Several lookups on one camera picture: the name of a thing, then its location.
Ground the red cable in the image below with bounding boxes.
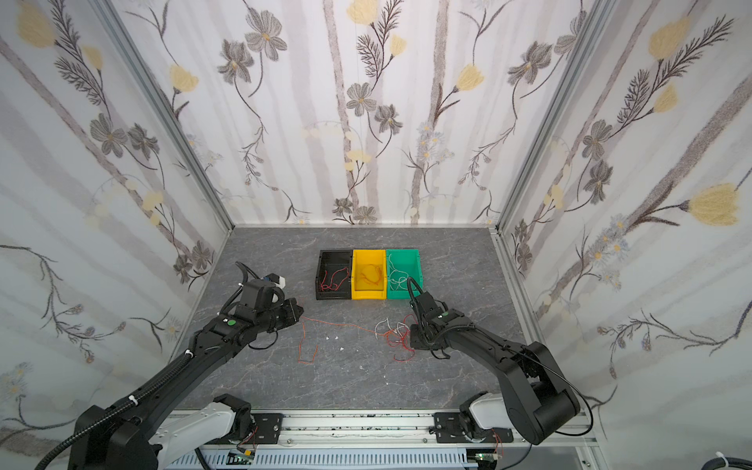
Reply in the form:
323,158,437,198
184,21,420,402
319,266,351,293
383,313,418,363

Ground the white cable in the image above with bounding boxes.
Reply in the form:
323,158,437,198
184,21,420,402
374,313,415,342
389,266,419,293

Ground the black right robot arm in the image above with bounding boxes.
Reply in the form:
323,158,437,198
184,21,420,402
407,277,595,445

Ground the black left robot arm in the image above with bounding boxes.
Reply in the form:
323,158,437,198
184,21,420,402
36,262,303,469

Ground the green storage bin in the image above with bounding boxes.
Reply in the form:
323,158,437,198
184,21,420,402
386,249,424,300

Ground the black storage bin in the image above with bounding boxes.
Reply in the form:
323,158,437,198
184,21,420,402
315,250,353,301

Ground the yellow storage bin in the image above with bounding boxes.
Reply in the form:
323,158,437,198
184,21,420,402
351,250,388,301

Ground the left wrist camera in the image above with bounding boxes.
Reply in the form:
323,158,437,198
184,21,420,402
264,273,286,289

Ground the red cable in black bin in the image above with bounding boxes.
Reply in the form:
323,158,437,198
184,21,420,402
319,266,351,293

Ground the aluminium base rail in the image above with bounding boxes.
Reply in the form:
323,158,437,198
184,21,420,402
114,407,600,454

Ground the white slotted cable duct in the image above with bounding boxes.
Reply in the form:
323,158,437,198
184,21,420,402
202,448,478,469

